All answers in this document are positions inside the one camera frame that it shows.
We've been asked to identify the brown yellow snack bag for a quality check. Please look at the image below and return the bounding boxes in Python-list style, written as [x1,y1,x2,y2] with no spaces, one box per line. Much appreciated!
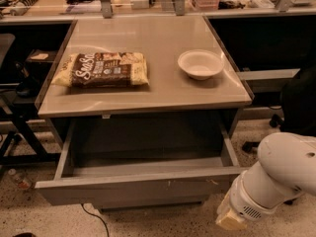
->
[52,52,149,88]

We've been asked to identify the plastic bottle on floor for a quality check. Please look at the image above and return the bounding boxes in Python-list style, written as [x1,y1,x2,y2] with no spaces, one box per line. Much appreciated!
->
[8,169,32,190]

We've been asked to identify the white paper bowl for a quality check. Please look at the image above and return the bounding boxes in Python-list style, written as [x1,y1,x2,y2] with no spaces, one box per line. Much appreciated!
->
[178,49,224,80]

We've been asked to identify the grey cabinet desk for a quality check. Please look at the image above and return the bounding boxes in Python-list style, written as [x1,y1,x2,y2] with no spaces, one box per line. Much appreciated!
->
[39,16,252,142]

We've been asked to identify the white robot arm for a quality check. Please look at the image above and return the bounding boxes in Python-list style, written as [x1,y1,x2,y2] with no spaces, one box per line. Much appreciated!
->
[215,132,316,230]

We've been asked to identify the grey top drawer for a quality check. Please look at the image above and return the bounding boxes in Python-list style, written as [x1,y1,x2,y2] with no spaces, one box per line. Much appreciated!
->
[36,116,242,210]

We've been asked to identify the black office chair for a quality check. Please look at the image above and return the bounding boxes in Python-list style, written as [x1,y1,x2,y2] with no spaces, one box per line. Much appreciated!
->
[241,62,316,154]

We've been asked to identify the black stand left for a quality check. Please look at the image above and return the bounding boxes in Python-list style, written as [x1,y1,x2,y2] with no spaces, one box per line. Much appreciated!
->
[0,33,62,167]

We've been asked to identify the black cable on floor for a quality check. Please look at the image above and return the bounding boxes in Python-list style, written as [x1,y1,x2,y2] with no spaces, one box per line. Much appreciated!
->
[80,202,111,237]

